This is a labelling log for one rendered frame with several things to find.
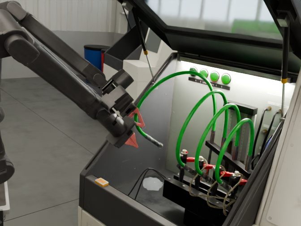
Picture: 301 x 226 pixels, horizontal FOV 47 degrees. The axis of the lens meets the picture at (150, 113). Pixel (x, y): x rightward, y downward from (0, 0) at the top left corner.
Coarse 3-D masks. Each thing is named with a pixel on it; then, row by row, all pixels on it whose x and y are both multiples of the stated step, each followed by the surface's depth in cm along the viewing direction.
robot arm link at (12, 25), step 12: (0, 12) 67; (0, 24) 65; (12, 24) 65; (0, 36) 63; (24, 36) 66; (0, 48) 65; (0, 132) 82; (0, 144) 84; (0, 156) 85; (0, 168) 86; (12, 168) 89; (0, 180) 90
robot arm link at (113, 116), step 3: (114, 108) 106; (111, 111) 107; (114, 111) 109; (111, 114) 106; (114, 114) 108; (108, 117) 106; (111, 117) 106; (114, 117) 107; (99, 120) 106; (105, 120) 106; (108, 120) 106; (111, 120) 107; (114, 120) 107; (102, 123) 107; (105, 123) 107; (108, 123) 107; (111, 123) 107
